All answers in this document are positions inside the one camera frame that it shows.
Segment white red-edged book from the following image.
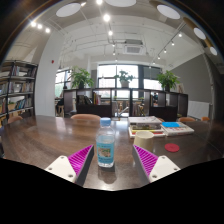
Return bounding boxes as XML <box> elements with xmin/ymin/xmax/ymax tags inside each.
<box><xmin>128</xmin><ymin>131</ymin><xmax>166</xmax><ymax>139</ymax></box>

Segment flat round red coaster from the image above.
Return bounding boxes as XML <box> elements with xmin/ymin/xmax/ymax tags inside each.
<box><xmin>164</xmin><ymin>142</ymin><xmax>181</xmax><ymax>154</ymax></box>

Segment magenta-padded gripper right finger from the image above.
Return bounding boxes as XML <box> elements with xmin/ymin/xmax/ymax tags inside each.
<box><xmin>131</xmin><ymin>144</ymin><xmax>182</xmax><ymax>185</ymax></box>

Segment grey-white covered book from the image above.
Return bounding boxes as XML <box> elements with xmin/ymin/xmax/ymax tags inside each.
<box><xmin>128</xmin><ymin>115</ymin><xmax>163</xmax><ymax>126</ymax></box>

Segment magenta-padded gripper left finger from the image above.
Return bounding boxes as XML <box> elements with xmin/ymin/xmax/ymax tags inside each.
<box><xmin>44</xmin><ymin>144</ymin><xmax>96</xmax><ymax>188</ymax></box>

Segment ceiling air conditioner unit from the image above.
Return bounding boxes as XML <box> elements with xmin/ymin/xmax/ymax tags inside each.
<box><xmin>122</xmin><ymin>39</ymin><xmax>146</xmax><ymax>56</ymax></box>

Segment orange chairs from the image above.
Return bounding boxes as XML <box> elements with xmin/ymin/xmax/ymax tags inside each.
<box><xmin>7</xmin><ymin>113</ymin><xmax>211</xmax><ymax>125</ymax></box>

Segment yellow covered book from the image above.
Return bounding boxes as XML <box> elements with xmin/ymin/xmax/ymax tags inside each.
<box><xmin>129</xmin><ymin>128</ymin><xmax>165</xmax><ymax>134</ymax></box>

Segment round white ceiling panels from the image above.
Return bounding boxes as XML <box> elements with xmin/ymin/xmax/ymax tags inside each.
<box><xmin>55</xmin><ymin>0</ymin><xmax>219</xmax><ymax>57</ymax></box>

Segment green plant in white pot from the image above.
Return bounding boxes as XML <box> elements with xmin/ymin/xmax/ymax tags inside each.
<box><xmin>114</xmin><ymin>69</ymin><xmax>135</xmax><ymax>89</ymax></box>

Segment clear blue-capped water bottle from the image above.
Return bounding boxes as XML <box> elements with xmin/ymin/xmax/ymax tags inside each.
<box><xmin>95</xmin><ymin>117</ymin><xmax>116</xmax><ymax>169</ymax></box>

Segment large white picture book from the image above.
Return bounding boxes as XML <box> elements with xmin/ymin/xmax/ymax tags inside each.
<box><xmin>160</xmin><ymin>121</ymin><xmax>195</xmax><ymax>137</ymax></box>

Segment white wall radiator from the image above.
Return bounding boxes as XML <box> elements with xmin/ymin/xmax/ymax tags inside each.
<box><xmin>187</xmin><ymin>100</ymin><xmax>211</xmax><ymax>120</ymax></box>

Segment tall dark bookshelf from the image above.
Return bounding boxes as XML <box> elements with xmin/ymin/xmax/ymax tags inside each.
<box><xmin>0</xmin><ymin>59</ymin><xmax>39</xmax><ymax>126</ymax></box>

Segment low dark shelf unit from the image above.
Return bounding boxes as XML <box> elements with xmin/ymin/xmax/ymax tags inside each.
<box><xmin>63</xmin><ymin>87</ymin><xmax>189</xmax><ymax>122</ymax></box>

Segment dark covered book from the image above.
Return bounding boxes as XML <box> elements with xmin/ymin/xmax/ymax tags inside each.
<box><xmin>130</xmin><ymin>123</ymin><xmax>163</xmax><ymax>131</ymax></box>

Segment potted green plant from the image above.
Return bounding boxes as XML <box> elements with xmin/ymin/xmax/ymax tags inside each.
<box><xmin>68</xmin><ymin>66</ymin><xmax>95</xmax><ymax>90</ymax></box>
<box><xmin>156</xmin><ymin>69</ymin><xmax>181</xmax><ymax>93</ymax></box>

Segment ceiling spotlights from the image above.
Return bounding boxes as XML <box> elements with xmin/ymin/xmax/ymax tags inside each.
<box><xmin>29</xmin><ymin>0</ymin><xmax>184</xmax><ymax>61</ymax></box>

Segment blue booklet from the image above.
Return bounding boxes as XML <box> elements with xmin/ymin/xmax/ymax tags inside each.
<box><xmin>161</xmin><ymin>121</ymin><xmax>181</xmax><ymax>129</ymax></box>

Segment cream ceramic cup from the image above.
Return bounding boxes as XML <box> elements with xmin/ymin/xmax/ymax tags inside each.
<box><xmin>133</xmin><ymin>130</ymin><xmax>155</xmax><ymax>153</ymax></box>

